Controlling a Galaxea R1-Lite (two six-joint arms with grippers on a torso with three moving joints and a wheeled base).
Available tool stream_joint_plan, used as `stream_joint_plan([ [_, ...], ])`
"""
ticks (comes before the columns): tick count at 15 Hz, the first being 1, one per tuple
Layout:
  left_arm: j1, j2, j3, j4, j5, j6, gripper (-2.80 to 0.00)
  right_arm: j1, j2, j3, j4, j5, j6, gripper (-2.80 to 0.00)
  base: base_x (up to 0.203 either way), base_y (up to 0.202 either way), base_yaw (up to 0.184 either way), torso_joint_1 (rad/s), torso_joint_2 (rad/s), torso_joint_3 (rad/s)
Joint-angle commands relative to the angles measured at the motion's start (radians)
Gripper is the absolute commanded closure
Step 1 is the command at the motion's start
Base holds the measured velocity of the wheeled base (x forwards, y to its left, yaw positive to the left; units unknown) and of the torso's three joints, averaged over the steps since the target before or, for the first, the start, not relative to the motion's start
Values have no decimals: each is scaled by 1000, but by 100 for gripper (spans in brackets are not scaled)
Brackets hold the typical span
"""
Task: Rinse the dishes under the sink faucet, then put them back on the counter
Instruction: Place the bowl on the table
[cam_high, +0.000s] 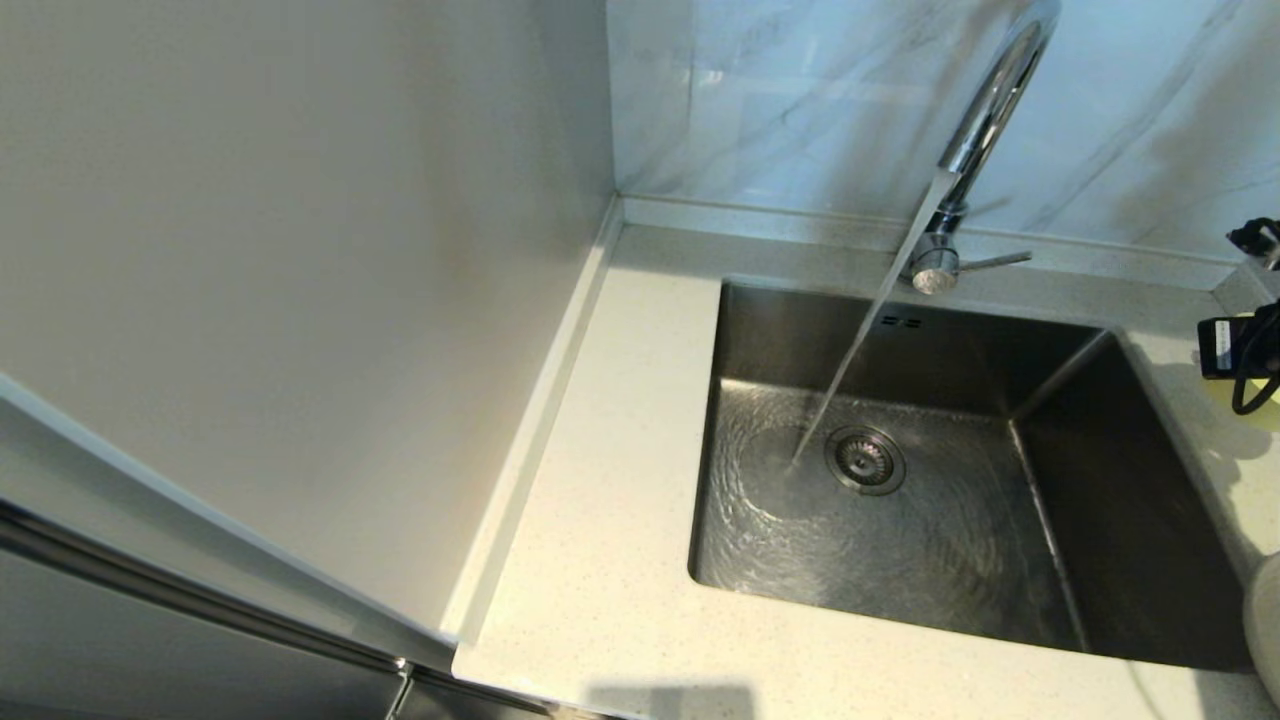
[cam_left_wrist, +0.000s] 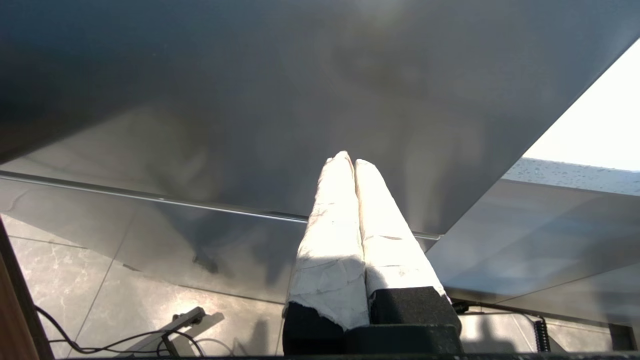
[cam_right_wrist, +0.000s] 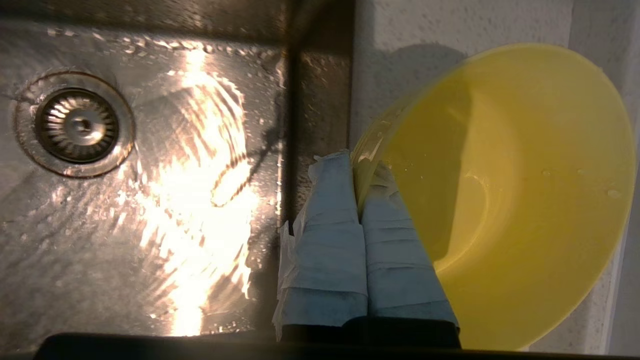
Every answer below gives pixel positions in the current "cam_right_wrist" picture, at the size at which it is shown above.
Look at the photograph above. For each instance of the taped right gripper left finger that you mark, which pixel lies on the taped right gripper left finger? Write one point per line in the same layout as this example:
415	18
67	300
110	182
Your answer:
330	260

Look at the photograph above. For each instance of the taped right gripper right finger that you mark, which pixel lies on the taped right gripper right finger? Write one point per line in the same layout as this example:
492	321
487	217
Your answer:
395	270

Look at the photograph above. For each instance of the small yellow bowl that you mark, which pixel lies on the small yellow bowl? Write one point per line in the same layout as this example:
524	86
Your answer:
525	200

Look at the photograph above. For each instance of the stainless steel sink basin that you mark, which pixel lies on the stainless steel sink basin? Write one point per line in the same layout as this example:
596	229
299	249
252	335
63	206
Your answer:
150	200

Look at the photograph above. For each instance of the round metal drain strainer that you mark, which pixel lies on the round metal drain strainer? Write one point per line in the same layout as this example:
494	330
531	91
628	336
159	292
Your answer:
76	125

